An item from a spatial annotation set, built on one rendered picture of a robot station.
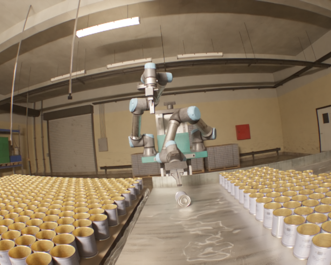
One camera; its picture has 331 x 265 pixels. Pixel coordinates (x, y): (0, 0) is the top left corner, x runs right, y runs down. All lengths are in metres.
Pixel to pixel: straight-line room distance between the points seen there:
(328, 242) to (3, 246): 0.85
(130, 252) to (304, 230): 0.53
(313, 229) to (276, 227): 0.13
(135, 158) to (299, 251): 7.61
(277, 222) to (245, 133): 9.29
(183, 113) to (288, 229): 1.15
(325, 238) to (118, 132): 9.66
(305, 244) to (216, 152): 7.49
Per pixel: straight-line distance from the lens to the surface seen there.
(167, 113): 2.05
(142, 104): 1.57
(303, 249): 0.54
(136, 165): 7.90
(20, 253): 0.58
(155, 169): 7.79
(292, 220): 0.63
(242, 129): 9.79
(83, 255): 0.60
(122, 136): 9.74
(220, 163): 7.98
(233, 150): 8.08
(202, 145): 1.83
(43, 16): 4.92
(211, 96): 9.83
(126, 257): 0.61
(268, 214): 0.69
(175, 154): 1.06
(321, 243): 0.55
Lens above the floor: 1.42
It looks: 3 degrees up
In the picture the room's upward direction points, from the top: 6 degrees counter-clockwise
